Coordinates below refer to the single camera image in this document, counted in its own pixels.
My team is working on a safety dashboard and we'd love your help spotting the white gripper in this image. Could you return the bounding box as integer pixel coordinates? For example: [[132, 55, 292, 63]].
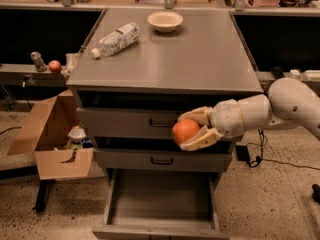
[[178, 99, 245, 152]]

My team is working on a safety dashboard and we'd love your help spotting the orange fruit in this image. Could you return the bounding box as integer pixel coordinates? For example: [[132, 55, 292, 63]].
[[172, 119, 200, 145]]

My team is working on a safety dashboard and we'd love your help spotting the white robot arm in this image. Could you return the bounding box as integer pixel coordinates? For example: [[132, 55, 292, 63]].
[[178, 78, 320, 151]]

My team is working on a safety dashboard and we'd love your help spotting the grey drawer cabinet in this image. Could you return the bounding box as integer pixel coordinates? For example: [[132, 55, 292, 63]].
[[65, 7, 265, 190]]

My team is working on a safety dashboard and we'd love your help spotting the grey bottom drawer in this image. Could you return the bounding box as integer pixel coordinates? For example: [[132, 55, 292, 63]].
[[92, 169, 229, 240]]

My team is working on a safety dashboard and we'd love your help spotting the grey drawer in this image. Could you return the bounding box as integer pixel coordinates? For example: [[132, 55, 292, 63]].
[[92, 169, 229, 240], [76, 106, 252, 142], [94, 149, 232, 172]]

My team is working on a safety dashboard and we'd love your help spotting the grey middle drawer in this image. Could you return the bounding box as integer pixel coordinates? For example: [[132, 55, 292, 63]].
[[94, 149, 232, 172]]

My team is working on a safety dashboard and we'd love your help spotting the grey top drawer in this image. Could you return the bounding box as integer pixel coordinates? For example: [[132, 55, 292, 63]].
[[76, 106, 252, 142]]

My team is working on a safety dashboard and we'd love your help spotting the black power adapter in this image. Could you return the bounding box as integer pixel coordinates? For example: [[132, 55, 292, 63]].
[[236, 145, 250, 163]]

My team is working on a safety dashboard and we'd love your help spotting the white bowl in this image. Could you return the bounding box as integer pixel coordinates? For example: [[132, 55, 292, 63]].
[[147, 11, 183, 33]]

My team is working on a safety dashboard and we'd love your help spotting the clear plastic water bottle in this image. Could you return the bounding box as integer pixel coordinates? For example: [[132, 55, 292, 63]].
[[91, 22, 140, 59]]

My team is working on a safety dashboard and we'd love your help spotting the white cup in box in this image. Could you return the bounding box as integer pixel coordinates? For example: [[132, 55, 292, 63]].
[[68, 128, 86, 143]]

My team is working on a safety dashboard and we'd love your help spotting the brown cardboard box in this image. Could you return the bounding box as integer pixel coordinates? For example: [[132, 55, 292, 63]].
[[8, 90, 104, 180]]

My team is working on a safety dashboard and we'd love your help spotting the small red apple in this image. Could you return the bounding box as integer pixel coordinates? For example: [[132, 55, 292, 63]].
[[48, 60, 62, 73]]

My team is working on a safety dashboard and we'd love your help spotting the black desk leg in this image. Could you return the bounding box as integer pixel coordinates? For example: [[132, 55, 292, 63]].
[[33, 180, 56, 213]]

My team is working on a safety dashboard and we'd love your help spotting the small grey figurine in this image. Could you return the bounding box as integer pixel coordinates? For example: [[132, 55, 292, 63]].
[[30, 51, 47, 72]]

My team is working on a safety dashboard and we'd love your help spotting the grey side shelf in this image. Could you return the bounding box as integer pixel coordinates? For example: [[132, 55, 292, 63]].
[[0, 53, 79, 87]]

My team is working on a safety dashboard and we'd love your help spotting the black floor cable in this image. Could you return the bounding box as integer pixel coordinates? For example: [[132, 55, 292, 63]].
[[246, 128, 320, 172]]

